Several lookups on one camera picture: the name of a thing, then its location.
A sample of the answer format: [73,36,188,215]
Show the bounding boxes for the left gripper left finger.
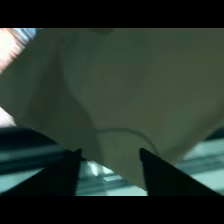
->
[0,148,83,197]

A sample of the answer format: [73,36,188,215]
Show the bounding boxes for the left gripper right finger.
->
[138,147,224,197]

